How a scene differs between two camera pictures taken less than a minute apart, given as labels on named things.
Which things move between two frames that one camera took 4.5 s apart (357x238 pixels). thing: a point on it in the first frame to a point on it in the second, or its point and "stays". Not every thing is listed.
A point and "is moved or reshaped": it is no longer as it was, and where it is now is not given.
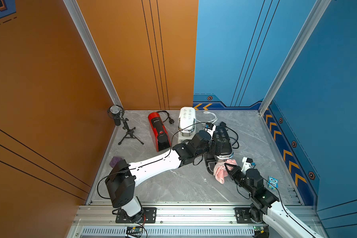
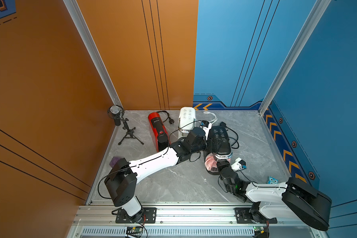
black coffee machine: x=221 y=148 stays
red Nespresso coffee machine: x=160 y=131 stays
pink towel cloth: x=220 y=170 is moved or reshaped
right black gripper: x=234 y=171 to x=225 y=167
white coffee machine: x=187 y=124 stays
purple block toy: x=114 y=160 stays
